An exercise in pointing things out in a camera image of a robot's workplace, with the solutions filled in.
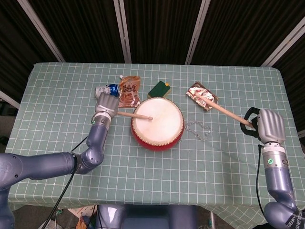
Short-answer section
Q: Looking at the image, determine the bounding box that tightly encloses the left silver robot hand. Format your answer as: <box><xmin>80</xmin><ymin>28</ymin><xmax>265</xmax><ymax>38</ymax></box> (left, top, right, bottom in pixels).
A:
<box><xmin>94</xmin><ymin>92</ymin><xmax>120</xmax><ymax>117</ymax></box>

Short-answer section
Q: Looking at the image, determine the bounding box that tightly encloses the white screen frame post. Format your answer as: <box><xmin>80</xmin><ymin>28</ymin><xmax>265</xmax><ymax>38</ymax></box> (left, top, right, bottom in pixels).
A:
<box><xmin>0</xmin><ymin>90</ymin><xmax>21</xmax><ymax>109</ymax></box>
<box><xmin>261</xmin><ymin>16</ymin><xmax>305</xmax><ymax>67</ymax></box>
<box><xmin>113</xmin><ymin>0</ymin><xmax>132</xmax><ymax>64</ymax></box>
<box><xmin>184</xmin><ymin>0</ymin><xmax>212</xmax><ymax>65</ymax></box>
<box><xmin>18</xmin><ymin>0</ymin><xmax>65</xmax><ymax>63</ymax></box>

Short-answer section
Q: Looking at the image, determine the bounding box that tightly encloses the green yellow sponge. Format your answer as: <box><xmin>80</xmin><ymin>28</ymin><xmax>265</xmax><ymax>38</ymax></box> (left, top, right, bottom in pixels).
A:
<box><xmin>147</xmin><ymin>81</ymin><xmax>171</xmax><ymax>99</ymax></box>

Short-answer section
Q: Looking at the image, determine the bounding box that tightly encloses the dark pleated screen panel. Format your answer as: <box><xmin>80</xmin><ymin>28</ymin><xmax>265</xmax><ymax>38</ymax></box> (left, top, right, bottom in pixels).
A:
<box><xmin>271</xmin><ymin>35</ymin><xmax>305</xmax><ymax>132</ymax></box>
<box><xmin>27</xmin><ymin>0</ymin><xmax>127</xmax><ymax>63</ymax></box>
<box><xmin>0</xmin><ymin>0</ymin><xmax>59</xmax><ymax>103</ymax></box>
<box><xmin>190</xmin><ymin>0</ymin><xmax>305</xmax><ymax>66</ymax></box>
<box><xmin>121</xmin><ymin>0</ymin><xmax>203</xmax><ymax>64</ymax></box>

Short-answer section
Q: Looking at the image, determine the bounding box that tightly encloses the red drum white skin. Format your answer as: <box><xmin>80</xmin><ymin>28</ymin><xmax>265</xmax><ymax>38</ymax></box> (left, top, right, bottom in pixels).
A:
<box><xmin>130</xmin><ymin>98</ymin><xmax>185</xmax><ymax>153</ymax></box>

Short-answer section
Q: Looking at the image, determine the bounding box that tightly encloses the blue white drink can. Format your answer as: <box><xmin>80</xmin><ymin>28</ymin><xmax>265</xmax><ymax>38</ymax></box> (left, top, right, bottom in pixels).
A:
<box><xmin>95</xmin><ymin>83</ymin><xmax>121</xmax><ymax>98</ymax></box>

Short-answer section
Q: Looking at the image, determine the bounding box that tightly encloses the black printed velcro strap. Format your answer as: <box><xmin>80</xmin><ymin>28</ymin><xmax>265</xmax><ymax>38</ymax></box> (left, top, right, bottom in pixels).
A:
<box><xmin>283</xmin><ymin>209</ymin><xmax>305</xmax><ymax>229</ymax></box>

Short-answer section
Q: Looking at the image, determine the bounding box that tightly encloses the clear plastic chain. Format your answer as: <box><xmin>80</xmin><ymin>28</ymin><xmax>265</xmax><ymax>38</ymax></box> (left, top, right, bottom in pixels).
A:
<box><xmin>184</xmin><ymin>121</ymin><xmax>212</xmax><ymax>142</ymax></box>

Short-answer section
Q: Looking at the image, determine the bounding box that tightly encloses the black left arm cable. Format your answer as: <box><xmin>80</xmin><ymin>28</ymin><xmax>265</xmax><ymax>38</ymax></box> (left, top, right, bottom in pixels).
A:
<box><xmin>44</xmin><ymin>136</ymin><xmax>88</xmax><ymax>229</ymax></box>

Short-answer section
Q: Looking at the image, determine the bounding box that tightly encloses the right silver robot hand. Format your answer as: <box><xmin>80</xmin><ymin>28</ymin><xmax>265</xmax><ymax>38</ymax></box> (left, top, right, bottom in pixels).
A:
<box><xmin>240</xmin><ymin>107</ymin><xmax>286</xmax><ymax>144</ymax></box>

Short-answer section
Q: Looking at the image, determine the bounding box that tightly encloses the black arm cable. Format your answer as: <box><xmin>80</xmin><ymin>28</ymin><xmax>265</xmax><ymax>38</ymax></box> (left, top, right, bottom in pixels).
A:
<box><xmin>44</xmin><ymin>136</ymin><xmax>88</xmax><ymax>229</ymax></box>
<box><xmin>255</xmin><ymin>144</ymin><xmax>269</xmax><ymax>217</ymax></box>

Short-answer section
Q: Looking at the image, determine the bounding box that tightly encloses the wooden drumstick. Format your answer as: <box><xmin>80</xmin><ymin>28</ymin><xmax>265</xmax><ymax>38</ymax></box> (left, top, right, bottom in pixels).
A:
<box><xmin>192</xmin><ymin>92</ymin><xmax>255</xmax><ymax>128</ymax></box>
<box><xmin>116</xmin><ymin>111</ymin><xmax>154</xmax><ymax>120</ymax></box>

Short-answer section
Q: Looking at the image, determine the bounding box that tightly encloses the green checked tablecloth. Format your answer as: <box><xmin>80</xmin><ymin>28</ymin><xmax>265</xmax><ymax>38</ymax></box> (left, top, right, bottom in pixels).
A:
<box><xmin>4</xmin><ymin>62</ymin><xmax>305</xmax><ymax>226</ymax></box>

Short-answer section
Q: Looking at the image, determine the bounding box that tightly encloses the brown sauce pouch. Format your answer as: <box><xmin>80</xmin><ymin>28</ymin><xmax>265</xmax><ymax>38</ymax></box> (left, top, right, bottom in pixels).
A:
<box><xmin>118</xmin><ymin>74</ymin><xmax>141</xmax><ymax>108</ymax></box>

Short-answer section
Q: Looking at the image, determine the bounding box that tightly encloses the silver red foil packet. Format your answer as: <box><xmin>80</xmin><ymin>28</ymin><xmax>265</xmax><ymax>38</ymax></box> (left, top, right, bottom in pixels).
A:
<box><xmin>185</xmin><ymin>82</ymin><xmax>219</xmax><ymax>112</ymax></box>

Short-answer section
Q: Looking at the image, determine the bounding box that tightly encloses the blue robot torso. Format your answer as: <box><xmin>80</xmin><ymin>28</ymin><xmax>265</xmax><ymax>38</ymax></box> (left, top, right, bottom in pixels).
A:
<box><xmin>96</xmin><ymin>204</ymin><xmax>198</xmax><ymax>229</ymax></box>

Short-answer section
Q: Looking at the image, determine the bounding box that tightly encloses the white paper sheet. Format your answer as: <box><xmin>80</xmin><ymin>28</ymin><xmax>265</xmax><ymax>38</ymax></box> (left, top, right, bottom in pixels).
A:
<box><xmin>68</xmin><ymin>207</ymin><xmax>96</xmax><ymax>218</ymax></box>

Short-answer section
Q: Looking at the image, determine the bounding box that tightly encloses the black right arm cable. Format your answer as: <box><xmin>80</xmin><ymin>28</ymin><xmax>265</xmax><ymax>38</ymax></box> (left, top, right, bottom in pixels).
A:
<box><xmin>255</xmin><ymin>144</ymin><xmax>269</xmax><ymax>217</ymax></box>

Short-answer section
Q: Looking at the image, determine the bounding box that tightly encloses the orange printed box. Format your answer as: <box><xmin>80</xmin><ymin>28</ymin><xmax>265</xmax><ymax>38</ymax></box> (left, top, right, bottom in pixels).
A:
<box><xmin>76</xmin><ymin>214</ymin><xmax>91</xmax><ymax>229</ymax></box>

